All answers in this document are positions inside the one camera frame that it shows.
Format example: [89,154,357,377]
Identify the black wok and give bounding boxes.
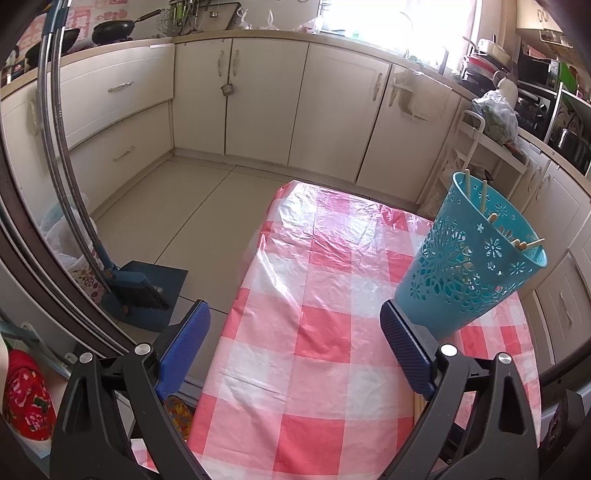
[25,28,82,66]

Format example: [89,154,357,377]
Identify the kitchen utensil rack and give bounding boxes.
[157,0,243,38]

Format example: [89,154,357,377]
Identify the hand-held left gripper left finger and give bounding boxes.
[48,299,212,480]

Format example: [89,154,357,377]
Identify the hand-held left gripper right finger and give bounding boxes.
[379,299,543,480]

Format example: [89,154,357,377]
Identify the cream side cabinet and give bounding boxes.
[507,138,591,352]

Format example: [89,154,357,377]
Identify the black countertop oven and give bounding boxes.
[513,45,563,140]

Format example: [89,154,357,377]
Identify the cream drawer cabinet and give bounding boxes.
[0,42,177,219]

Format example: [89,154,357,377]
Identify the yellow floral cloth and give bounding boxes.
[164,394,195,440]

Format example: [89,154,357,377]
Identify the white floor plastic bag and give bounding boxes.
[39,193,108,306]

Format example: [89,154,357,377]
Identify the white plastic door holder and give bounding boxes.
[392,68,445,123]

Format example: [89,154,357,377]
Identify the cream sink cabinet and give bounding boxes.
[288,42,463,205]

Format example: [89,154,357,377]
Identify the pink wall stickers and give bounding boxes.
[18,0,131,47]

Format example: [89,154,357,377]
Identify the plastic bag of greens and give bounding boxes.
[471,89,521,145]

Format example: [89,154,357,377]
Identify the blue perforated plastic basket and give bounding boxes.
[394,171,549,341]

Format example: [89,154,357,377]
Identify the cream double-door cabinet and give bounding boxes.
[173,36,310,165]

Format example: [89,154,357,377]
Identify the pink checkered tablecloth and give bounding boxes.
[129,181,542,480]

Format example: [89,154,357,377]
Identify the stack of pots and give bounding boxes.
[458,36,512,94]

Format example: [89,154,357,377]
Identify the blue dustpan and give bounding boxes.
[100,260,190,334]

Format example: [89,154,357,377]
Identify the window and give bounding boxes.
[318,0,482,62]

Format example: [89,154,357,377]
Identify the red floral cloth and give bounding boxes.
[2,349,57,442]

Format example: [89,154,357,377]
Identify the white trolley rack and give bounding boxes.
[433,110,530,223]

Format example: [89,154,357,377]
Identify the black frying pan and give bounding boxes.
[91,9,158,46]

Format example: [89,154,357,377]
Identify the bundle of wooden chopsticks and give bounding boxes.
[464,169,546,273]

